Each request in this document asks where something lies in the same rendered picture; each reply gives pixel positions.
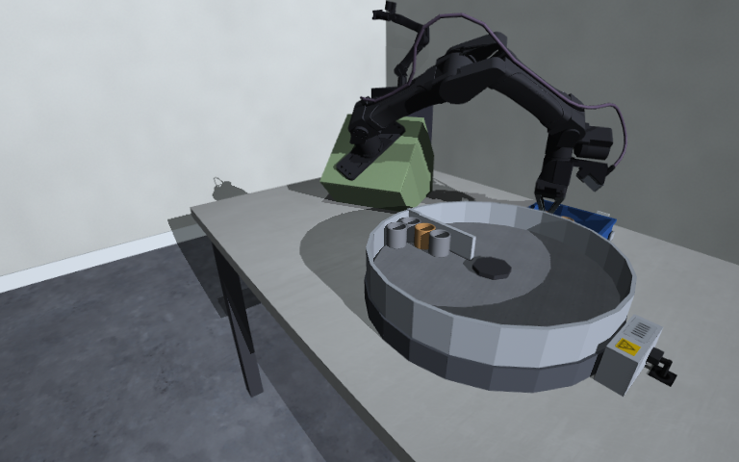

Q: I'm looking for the blue open crate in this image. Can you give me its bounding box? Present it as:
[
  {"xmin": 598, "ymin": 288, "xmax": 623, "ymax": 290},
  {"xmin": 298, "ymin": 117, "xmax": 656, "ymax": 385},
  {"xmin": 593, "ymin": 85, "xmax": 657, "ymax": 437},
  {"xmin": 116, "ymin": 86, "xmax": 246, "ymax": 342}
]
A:
[{"xmin": 527, "ymin": 200, "xmax": 617, "ymax": 240}]

